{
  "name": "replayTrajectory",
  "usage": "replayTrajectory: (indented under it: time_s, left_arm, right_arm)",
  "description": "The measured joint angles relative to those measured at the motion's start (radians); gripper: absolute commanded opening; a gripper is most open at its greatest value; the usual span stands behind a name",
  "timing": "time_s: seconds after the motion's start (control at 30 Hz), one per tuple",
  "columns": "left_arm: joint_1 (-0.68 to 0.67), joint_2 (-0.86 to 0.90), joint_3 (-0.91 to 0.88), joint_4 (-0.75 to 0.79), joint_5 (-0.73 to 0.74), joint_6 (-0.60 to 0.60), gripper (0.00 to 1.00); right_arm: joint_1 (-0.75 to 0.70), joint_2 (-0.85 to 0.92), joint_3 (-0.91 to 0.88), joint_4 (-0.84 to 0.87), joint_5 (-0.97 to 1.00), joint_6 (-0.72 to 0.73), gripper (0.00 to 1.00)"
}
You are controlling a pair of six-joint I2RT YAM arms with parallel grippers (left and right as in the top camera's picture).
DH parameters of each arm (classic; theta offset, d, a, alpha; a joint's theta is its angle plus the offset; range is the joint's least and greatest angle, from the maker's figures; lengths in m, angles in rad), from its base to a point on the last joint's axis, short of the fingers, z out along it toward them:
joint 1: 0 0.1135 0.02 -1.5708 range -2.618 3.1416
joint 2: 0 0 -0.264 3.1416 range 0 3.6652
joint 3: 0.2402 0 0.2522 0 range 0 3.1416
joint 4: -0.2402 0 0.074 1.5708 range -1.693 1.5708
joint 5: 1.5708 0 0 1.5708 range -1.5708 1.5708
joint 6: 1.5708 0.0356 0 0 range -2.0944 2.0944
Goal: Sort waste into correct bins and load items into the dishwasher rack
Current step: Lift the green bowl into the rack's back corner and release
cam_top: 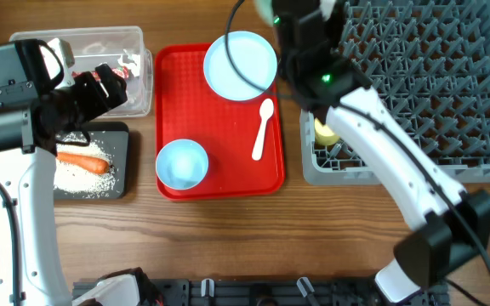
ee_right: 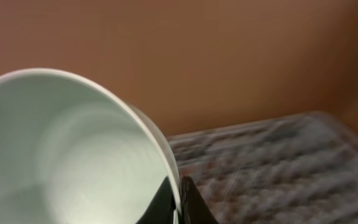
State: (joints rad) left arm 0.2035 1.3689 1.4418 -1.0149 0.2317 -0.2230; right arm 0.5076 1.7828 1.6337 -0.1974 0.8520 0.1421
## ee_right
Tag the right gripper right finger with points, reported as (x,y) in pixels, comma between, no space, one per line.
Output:
(194,208)

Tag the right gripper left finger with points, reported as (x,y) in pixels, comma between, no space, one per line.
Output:
(162,206)

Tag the grey dishwasher rack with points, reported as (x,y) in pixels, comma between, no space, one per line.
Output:
(301,168)

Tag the mint green bowl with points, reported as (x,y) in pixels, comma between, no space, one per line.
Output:
(71,152)

